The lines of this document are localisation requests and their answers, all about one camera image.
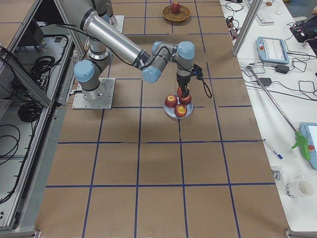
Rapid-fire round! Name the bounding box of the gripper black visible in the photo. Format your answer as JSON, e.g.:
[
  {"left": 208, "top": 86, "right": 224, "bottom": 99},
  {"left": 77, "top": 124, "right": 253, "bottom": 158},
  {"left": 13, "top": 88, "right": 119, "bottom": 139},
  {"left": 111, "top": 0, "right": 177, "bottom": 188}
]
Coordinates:
[{"left": 176, "top": 64, "right": 203, "bottom": 98}]

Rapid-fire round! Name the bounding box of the yellow-red apple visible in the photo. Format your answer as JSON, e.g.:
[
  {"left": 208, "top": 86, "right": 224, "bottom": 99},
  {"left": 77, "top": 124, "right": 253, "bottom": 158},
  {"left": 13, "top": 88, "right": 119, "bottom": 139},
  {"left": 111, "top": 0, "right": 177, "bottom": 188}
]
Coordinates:
[{"left": 176, "top": 86, "right": 191, "bottom": 99}]

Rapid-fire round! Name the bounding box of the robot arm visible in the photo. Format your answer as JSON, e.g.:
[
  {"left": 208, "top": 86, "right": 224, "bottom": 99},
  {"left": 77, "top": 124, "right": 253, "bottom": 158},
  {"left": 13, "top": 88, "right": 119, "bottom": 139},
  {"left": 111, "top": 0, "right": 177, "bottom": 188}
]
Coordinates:
[{"left": 62, "top": 0, "right": 203, "bottom": 97}]

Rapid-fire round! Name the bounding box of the red apple on plate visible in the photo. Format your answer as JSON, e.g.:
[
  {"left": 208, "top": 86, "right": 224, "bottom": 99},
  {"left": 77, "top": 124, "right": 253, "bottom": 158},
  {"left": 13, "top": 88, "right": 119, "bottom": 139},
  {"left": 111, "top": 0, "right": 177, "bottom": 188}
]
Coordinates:
[
  {"left": 164, "top": 94, "right": 178, "bottom": 108},
  {"left": 174, "top": 104, "right": 187, "bottom": 118},
  {"left": 178, "top": 94, "right": 192, "bottom": 105}
]

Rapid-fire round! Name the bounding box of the silver metal plate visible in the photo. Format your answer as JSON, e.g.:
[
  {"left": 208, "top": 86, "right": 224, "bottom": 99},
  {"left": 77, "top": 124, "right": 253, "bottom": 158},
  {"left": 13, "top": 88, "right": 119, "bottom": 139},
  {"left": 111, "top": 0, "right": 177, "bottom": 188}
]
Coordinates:
[{"left": 163, "top": 94, "right": 193, "bottom": 119}]

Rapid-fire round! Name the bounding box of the woven wicker basket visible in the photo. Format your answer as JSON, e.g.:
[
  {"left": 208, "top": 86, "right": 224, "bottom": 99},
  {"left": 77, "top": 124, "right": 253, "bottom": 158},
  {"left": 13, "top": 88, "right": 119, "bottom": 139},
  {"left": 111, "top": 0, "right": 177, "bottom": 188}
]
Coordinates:
[{"left": 162, "top": 5, "right": 191, "bottom": 23}]

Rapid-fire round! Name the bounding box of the dark red apple in basket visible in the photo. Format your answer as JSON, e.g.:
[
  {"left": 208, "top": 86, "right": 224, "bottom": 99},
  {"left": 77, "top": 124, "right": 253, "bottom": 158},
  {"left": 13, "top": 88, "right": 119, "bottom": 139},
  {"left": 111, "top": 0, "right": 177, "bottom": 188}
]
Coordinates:
[{"left": 170, "top": 1, "right": 180, "bottom": 14}]

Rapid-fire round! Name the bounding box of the blue teach pendant tablet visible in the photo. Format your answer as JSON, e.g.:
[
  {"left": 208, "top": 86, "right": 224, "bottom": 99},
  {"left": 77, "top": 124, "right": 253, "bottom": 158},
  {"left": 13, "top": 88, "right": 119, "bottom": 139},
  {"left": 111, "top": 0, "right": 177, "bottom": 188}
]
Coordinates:
[{"left": 256, "top": 37, "right": 289, "bottom": 64}]

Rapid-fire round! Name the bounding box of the black power adapter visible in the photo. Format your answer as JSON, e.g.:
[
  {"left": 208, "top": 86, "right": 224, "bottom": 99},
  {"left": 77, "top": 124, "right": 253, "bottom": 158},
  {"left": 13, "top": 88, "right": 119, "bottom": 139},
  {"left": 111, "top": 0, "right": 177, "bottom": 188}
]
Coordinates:
[{"left": 275, "top": 64, "right": 290, "bottom": 74}]

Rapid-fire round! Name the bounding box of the white keyboard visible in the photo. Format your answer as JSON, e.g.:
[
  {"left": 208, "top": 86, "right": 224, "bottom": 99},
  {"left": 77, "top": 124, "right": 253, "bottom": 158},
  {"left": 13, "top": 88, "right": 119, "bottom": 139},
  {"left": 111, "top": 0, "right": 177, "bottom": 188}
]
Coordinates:
[{"left": 256, "top": 8, "right": 274, "bottom": 26}]

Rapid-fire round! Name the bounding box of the blue white pen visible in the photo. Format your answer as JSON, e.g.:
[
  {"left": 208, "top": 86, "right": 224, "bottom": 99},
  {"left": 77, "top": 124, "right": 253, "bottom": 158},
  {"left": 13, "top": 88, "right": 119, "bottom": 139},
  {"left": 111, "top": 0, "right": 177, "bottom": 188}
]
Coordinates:
[{"left": 263, "top": 139, "right": 283, "bottom": 160}]

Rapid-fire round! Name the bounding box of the white cup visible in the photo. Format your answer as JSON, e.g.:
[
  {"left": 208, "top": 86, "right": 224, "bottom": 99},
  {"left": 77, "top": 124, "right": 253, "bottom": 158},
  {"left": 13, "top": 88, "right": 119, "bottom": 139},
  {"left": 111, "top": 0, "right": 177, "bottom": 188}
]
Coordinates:
[{"left": 295, "top": 177, "right": 314, "bottom": 197}]

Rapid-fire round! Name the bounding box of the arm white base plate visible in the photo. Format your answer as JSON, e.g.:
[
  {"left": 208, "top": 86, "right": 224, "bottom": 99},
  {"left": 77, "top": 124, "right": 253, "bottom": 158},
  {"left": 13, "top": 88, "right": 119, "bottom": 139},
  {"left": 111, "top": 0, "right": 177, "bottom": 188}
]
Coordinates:
[
  {"left": 109, "top": 15, "right": 125, "bottom": 33},
  {"left": 72, "top": 78, "right": 116, "bottom": 110}
]

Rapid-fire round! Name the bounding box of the aluminium frame post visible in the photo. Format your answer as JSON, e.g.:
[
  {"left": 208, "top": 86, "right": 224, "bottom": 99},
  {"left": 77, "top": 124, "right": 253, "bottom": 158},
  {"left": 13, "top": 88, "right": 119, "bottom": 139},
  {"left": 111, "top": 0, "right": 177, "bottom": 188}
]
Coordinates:
[{"left": 232, "top": 0, "right": 262, "bottom": 57}]

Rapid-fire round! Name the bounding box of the green handled reacher stick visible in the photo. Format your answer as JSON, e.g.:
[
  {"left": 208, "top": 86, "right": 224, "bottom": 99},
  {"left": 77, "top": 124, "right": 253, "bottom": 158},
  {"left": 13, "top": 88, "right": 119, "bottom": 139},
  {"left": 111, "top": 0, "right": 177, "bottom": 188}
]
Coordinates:
[{"left": 246, "top": 64, "right": 312, "bottom": 162}]

